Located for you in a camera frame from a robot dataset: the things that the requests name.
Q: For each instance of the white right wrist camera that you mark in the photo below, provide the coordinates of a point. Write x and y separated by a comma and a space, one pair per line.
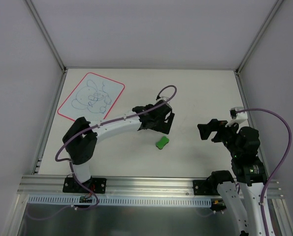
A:
238, 115

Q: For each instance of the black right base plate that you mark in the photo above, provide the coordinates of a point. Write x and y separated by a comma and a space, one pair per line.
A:
202, 188

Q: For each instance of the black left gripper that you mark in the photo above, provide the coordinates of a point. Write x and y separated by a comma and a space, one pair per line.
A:
166, 118

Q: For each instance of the left aluminium frame post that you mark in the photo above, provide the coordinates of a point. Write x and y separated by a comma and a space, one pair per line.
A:
41, 26

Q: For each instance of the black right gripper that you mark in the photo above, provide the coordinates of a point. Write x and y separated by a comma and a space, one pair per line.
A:
215, 131

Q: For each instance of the green whiteboard eraser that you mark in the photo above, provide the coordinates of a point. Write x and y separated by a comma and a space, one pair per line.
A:
162, 142

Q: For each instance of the pink framed whiteboard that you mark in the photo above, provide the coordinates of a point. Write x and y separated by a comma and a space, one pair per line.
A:
92, 98

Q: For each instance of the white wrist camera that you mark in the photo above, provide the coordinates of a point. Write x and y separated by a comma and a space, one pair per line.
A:
164, 99
238, 115

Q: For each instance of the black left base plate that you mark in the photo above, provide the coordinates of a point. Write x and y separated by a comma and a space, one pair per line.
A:
97, 185

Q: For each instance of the aluminium frame post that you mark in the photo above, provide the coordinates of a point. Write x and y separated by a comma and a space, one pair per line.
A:
41, 26
259, 35

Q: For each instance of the aluminium mounting rail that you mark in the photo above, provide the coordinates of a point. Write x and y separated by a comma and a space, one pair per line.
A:
115, 186

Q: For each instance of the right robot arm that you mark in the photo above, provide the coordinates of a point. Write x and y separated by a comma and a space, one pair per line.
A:
240, 189

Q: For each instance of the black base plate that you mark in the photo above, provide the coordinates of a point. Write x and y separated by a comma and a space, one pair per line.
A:
202, 188
97, 185

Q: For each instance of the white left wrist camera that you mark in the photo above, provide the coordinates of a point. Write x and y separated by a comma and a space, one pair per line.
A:
164, 99

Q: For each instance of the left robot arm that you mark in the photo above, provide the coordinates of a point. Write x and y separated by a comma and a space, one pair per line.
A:
82, 137

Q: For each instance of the right aluminium frame post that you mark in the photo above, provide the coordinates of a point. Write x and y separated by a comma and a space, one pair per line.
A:
259, 35

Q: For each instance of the white slotted cable duct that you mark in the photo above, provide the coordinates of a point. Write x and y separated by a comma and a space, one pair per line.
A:
121, 201

